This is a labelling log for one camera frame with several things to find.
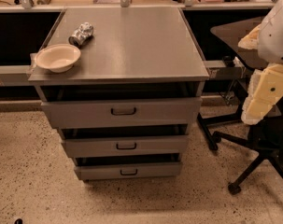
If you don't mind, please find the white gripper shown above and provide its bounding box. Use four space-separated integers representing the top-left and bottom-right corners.
241 63 283 125

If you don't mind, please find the grey drawer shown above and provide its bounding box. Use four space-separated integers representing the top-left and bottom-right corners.
62 135 188 158
41 98 202 129
74 162 182 180

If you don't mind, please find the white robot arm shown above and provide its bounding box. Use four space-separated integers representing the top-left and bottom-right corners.
238 0 283 125

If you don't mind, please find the grey top drawer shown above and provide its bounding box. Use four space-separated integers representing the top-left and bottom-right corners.
41 98 202 129

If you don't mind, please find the grey bottom drawer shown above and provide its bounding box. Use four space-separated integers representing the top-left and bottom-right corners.
74 162 182 180

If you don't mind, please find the grey drawer cabinet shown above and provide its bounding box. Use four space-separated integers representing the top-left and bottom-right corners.
29 7 208 167

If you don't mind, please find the black office chair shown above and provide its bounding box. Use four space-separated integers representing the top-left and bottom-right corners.
197 18 283 195

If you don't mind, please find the white paper bowl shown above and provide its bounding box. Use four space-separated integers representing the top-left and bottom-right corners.
35 44 81 73

